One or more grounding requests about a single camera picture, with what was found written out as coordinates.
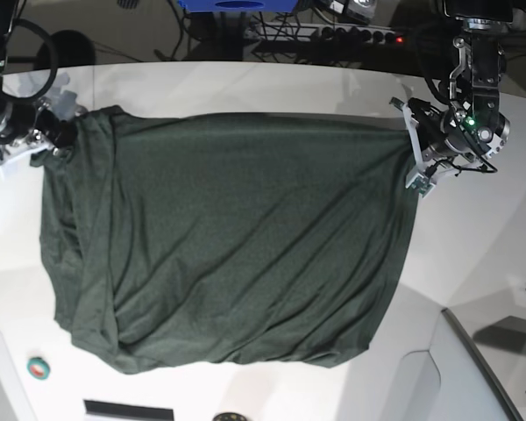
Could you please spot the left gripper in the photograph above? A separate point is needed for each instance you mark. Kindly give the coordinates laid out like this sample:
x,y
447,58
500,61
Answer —
x,y
438,142

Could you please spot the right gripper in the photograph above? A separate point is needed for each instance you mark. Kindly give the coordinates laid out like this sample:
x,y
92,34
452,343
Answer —
x,y
34,127

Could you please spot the dark green t-shirt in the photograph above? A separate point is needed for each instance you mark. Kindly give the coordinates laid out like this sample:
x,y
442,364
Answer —
x,y
238,238

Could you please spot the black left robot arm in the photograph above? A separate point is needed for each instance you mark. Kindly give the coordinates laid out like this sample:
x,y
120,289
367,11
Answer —
x,y
469,128

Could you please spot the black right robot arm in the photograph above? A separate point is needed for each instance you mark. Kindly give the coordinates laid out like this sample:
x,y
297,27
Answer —
x,y
10,19

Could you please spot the white power strip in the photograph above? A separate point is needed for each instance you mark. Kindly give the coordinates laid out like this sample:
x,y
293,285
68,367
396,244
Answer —
x,y
374,35

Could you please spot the green red emergency button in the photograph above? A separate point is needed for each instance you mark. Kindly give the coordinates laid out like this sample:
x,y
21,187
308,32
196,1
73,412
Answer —
x,y
38,368

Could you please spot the black round knob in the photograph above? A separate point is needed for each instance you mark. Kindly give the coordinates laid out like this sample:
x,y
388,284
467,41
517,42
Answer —
x,y
230,416

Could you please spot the grey monitor frame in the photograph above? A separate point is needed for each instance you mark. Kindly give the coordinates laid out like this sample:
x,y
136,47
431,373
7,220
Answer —
x,y
490,379

